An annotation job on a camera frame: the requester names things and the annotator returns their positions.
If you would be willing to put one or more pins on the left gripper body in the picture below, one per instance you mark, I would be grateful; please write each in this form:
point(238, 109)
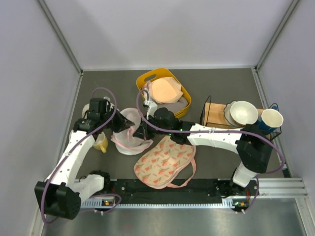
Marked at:
point(114, 124)

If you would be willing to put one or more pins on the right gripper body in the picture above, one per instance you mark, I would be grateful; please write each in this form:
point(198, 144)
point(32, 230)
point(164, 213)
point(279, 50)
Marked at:
point(151, 132)

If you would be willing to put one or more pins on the white pink-trimmed mesh laundry bag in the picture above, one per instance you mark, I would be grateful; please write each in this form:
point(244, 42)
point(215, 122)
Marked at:
point(125, 138)

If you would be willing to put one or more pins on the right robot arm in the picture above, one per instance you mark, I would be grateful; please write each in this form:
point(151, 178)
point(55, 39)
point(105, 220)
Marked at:
point(253, 148)

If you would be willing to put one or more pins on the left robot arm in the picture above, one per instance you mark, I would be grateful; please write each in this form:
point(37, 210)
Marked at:
point(61, 194)

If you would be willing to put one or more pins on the empty pink-trimmed mesh laundry bag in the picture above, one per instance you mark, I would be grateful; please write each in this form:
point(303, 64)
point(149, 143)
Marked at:
point(125, 150)

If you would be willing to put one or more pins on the tulip print bra bag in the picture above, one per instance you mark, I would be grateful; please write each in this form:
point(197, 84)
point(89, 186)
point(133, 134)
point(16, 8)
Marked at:
point(158, 167)

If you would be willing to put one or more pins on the peach padded bra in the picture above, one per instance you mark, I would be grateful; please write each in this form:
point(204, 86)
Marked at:
point(165, 90)

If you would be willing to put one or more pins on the yellow mug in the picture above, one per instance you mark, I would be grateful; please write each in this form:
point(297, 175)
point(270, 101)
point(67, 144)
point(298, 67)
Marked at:
point(101, 143)

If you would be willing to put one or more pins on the grey garment in basket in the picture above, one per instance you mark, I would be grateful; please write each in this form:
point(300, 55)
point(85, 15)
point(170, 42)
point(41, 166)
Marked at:
point(178, 105)

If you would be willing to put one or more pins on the white garment in basket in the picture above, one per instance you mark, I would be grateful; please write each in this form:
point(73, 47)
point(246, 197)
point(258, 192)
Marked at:
point(147, 96)

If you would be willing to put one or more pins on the yellow plastic basket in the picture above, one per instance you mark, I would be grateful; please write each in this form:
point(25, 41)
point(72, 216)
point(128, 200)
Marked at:
point(145, 79)

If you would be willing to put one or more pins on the scalloped white plate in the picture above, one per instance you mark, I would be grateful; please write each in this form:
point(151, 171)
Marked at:
point(227, 114)

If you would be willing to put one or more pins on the white ceramic bowl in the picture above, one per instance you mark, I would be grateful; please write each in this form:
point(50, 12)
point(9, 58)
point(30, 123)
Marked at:
point(243, 112)

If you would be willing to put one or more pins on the blue paper cup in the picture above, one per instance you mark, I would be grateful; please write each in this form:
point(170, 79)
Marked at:
point(270, 119)

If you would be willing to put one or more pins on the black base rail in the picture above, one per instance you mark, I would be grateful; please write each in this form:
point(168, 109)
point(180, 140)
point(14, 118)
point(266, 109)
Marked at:
point(197, 191)

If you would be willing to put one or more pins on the black wire wooden rack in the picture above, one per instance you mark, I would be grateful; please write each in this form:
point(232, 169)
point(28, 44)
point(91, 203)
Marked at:
point(212, 115)

